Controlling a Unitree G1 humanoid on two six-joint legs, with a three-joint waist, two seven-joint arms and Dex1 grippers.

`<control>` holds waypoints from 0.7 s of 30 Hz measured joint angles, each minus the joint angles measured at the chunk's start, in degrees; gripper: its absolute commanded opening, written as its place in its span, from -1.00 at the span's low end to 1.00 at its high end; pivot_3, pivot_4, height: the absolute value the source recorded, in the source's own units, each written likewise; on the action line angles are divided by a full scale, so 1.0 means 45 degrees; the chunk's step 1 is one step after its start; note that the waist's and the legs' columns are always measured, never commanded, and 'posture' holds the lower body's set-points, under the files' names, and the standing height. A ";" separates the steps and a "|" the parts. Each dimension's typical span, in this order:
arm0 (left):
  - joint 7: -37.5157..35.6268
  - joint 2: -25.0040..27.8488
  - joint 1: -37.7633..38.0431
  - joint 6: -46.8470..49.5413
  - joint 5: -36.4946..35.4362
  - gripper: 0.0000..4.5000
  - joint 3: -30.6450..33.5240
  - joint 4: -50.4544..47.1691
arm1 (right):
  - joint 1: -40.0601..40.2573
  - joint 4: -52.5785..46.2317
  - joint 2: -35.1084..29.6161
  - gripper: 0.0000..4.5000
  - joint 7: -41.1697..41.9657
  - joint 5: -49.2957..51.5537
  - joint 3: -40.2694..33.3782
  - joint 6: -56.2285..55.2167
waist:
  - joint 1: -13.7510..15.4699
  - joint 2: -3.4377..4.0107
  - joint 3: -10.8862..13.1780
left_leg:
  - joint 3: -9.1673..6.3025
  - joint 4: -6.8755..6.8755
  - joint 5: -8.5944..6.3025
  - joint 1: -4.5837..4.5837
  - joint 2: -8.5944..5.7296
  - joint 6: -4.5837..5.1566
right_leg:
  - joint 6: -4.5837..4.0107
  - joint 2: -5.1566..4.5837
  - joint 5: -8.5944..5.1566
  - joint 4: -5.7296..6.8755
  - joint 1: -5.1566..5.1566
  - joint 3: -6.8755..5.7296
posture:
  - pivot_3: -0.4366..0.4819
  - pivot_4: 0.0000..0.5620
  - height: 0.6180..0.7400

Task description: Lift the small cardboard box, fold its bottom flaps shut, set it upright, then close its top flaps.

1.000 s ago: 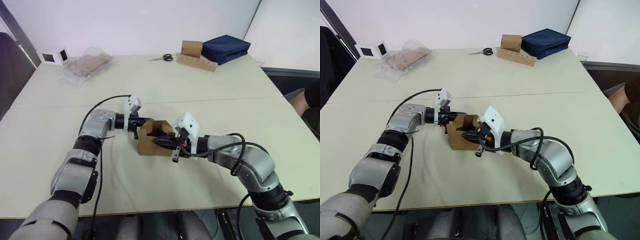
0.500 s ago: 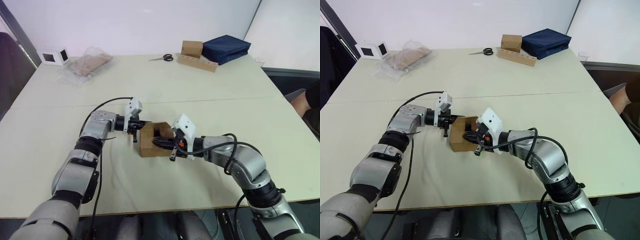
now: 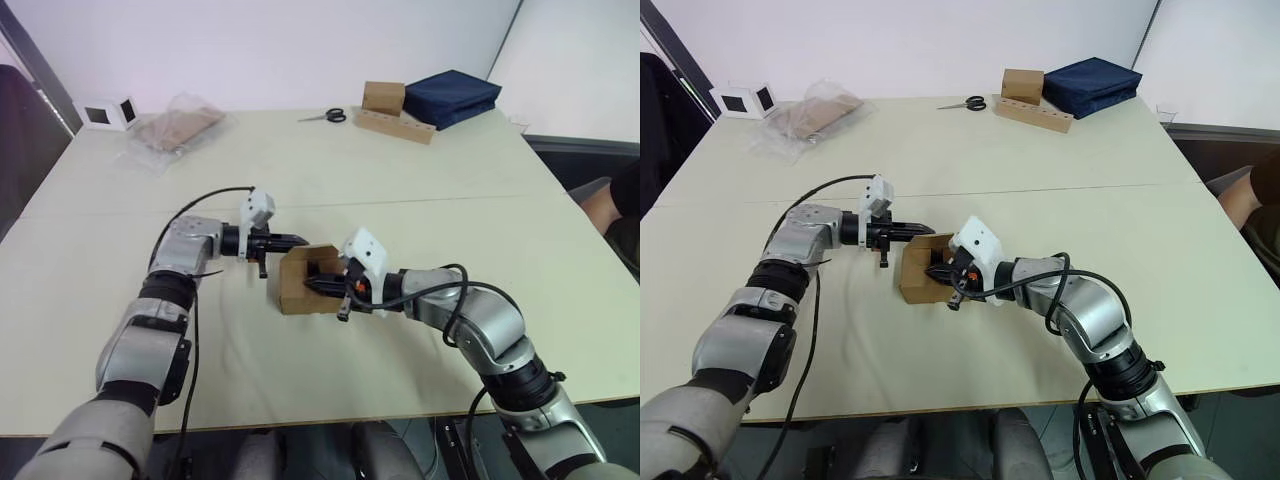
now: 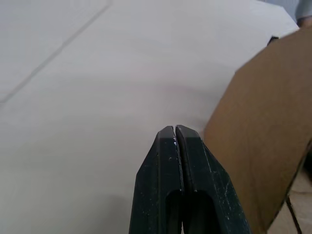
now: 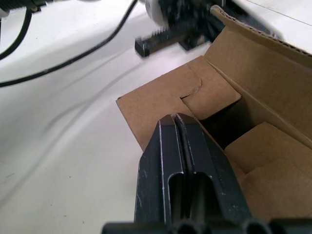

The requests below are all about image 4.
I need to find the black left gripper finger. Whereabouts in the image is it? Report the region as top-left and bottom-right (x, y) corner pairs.
(175, 124), (253, 234)
(129, 125), (184, 234)

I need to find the person in light grey sleeve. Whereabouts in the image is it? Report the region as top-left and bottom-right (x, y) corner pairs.
(295, 0), (312, 27)

